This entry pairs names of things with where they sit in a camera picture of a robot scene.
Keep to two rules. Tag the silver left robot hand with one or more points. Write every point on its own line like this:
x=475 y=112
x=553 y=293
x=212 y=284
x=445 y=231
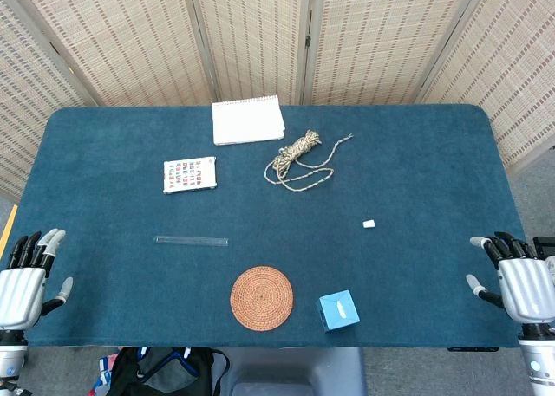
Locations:
x=21 y=296

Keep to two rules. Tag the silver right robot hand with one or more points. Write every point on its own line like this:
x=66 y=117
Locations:
x=526 y=290

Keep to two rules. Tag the small white cap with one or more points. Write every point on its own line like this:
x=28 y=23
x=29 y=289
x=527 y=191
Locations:
x=369 y=223

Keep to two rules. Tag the clear plastic tube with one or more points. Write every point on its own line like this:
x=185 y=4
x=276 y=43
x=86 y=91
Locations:
x=191 y=241

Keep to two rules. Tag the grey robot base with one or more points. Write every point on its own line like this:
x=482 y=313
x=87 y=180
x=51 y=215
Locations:
x=295 y=370

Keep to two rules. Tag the white crumpled object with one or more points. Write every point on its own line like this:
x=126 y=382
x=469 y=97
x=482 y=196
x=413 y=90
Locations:
x=551 y=266

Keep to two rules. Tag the black box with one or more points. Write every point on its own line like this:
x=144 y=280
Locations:
x=545 y=242

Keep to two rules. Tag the yellow strip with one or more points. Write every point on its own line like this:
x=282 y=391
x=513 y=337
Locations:
x=8 y=231

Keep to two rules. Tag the black table control panel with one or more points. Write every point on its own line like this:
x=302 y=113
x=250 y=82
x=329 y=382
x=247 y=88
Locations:
x=472 y=349

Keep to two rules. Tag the colourful bag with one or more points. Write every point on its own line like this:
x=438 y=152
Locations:
x=104 y=370

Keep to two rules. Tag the black backpack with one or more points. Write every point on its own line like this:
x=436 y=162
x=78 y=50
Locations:
x=160 y=370

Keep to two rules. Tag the blue table cloth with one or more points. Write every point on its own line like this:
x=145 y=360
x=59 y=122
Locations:
x=390 y=175

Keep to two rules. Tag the blue cardboard box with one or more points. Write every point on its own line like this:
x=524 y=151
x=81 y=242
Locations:
x=339 y=311

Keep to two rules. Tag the white card with colourful pictures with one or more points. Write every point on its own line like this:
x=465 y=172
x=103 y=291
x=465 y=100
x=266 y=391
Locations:
x=189 y=175

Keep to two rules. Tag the round woven rattan coaster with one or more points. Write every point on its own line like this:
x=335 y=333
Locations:
x=262 y=298

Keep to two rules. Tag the woven folding screen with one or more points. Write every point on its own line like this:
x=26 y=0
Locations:
x=130 y=45

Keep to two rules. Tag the white spiral notebook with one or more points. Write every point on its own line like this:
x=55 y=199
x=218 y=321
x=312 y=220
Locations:
x=247 y=121

